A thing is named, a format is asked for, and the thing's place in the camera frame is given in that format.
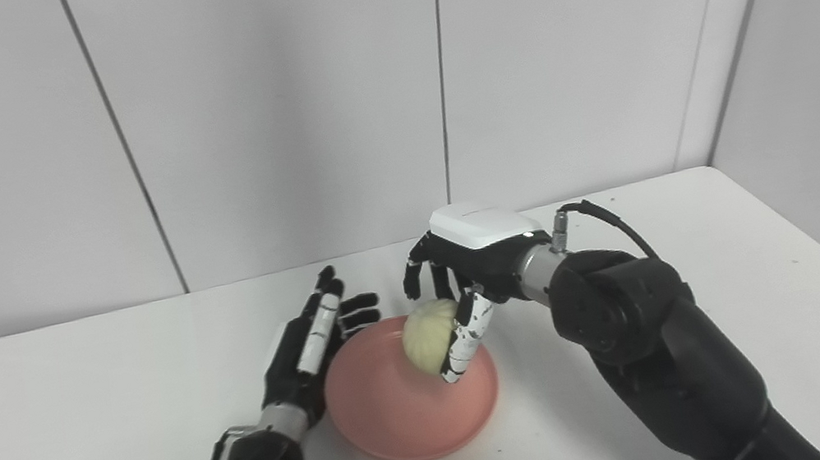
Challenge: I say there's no cream steamed bun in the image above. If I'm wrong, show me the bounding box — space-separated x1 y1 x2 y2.
397 295 471 381

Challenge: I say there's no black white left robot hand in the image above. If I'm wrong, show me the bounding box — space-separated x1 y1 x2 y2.
242 259 400 436

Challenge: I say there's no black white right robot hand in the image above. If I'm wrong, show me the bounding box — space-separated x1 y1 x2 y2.
391 189 573 389

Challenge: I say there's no pink round plate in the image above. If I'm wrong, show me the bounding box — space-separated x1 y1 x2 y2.
313 301 510 460

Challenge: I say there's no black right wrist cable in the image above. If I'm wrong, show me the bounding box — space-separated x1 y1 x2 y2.
544 189 663 278

